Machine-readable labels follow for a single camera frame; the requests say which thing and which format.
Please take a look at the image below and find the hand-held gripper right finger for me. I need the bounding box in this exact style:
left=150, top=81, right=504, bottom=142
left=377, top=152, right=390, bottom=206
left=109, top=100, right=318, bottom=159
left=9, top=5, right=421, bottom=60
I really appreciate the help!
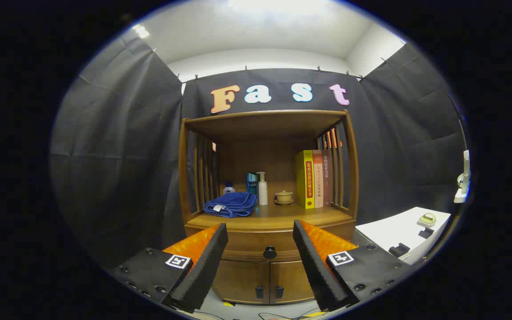
left=292, top=220, right=416, bottom=312

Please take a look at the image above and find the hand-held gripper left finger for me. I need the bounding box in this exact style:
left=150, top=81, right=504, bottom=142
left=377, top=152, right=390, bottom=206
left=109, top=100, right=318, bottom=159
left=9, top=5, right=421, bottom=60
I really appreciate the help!
left=107, top=223, right=229, bottom=314

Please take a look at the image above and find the wooden cabinet door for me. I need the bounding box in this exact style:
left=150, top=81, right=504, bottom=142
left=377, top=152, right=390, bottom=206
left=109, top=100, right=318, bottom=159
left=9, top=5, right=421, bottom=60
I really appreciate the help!
left=212, top=259, right=271, bottom=304
left=269, top=260, right=315, bottom=304

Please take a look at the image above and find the wooden countertop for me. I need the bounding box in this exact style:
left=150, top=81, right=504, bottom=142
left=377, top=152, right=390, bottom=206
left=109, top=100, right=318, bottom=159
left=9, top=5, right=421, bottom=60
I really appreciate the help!
left=186, top=181, right=355, bottom=231

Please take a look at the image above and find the white drawer unit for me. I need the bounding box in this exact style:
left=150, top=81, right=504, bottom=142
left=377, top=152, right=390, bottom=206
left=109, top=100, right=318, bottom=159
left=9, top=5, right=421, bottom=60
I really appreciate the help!
left=355, top=206, right=452, bottom=265

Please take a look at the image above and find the wooden cabinet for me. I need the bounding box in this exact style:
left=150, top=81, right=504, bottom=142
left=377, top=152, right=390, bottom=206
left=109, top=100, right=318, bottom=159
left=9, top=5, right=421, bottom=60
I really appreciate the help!
left=178, top=109, right=360, bottom=305

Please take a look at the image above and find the blue towel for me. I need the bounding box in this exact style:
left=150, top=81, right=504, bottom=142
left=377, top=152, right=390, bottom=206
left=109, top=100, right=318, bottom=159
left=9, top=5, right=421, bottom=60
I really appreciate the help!
left=203, top=192, right=258, bottom=219

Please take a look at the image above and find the dark brown book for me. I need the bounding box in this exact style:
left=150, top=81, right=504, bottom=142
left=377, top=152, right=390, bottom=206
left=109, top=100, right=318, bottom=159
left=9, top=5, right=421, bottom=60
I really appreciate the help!
left=321, top=149, right=333, bottom=207

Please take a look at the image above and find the large black holder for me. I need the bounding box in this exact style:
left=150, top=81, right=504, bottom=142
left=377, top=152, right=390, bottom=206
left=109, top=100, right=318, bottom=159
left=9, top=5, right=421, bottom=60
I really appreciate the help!
left=388, top=243, right=411, bottom=258

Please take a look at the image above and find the orange beige book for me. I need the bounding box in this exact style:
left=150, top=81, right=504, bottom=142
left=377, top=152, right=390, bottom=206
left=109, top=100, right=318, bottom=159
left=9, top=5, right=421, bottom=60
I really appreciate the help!
left=312, top=150, right=324, bottom=208

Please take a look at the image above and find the yellow book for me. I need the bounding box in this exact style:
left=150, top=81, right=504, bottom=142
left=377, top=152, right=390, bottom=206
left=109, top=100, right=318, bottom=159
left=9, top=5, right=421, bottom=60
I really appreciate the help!
left=295, top=150, right=316, bottom=209

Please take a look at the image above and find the white pump bottle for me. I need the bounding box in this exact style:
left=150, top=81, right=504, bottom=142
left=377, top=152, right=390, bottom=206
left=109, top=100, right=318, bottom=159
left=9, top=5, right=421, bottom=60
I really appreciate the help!
left=256, top=172, right=268, bottom=206

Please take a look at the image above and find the white device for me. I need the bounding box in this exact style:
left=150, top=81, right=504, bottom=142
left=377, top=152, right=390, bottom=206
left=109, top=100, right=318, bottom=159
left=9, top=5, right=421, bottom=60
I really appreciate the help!
left=454, top=150, right=471, bottom=204

